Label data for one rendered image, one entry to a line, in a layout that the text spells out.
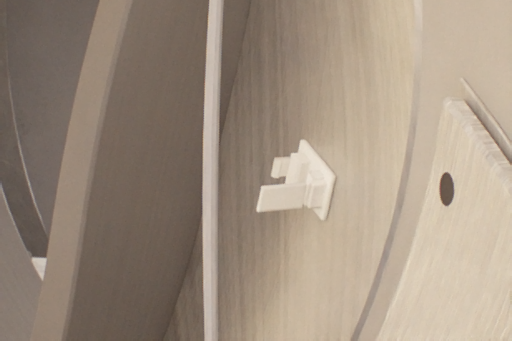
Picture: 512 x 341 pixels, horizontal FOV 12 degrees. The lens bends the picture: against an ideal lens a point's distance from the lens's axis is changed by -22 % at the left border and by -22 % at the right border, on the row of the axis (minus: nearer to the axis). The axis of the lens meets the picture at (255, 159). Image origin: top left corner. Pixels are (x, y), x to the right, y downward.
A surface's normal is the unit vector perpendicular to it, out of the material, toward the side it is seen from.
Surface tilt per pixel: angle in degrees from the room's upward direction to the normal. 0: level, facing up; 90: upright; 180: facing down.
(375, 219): 90
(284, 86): 90
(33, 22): 69
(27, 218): 44
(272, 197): 115
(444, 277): 90
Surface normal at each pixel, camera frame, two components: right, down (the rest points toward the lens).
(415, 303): -0.88, 0.07
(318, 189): 0.44, 0.50
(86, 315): 0.38, 0.69
